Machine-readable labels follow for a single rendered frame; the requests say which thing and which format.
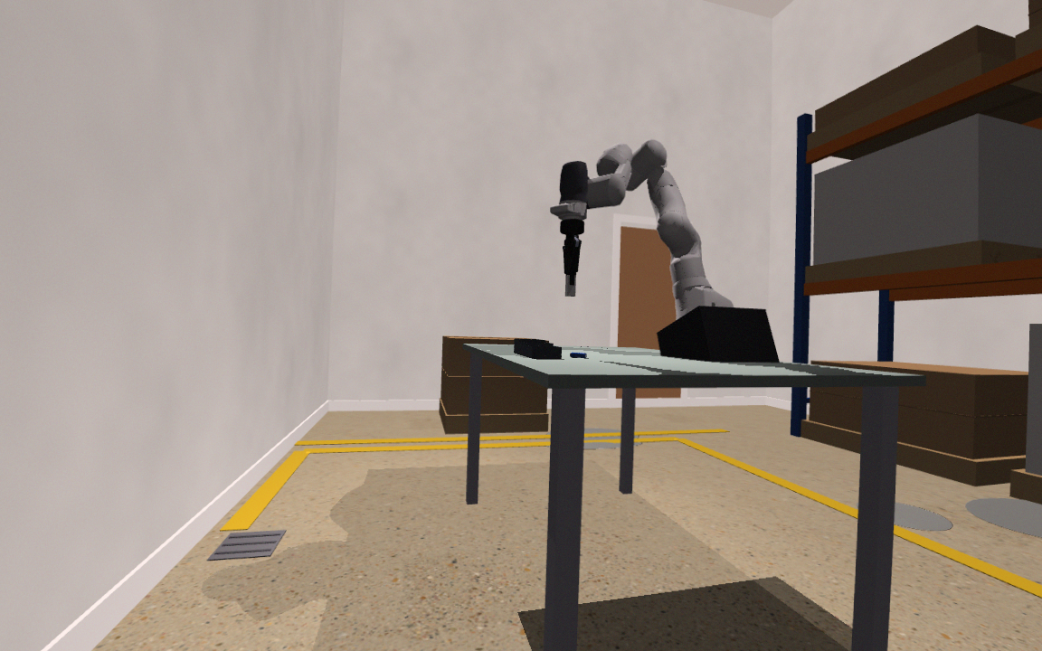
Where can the grey rack of three bins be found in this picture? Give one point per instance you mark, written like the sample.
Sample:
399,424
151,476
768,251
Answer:
537,349

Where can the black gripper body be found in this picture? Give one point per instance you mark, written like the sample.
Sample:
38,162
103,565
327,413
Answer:
570,228

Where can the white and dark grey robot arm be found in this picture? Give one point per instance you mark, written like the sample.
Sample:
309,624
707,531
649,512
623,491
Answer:
691,289

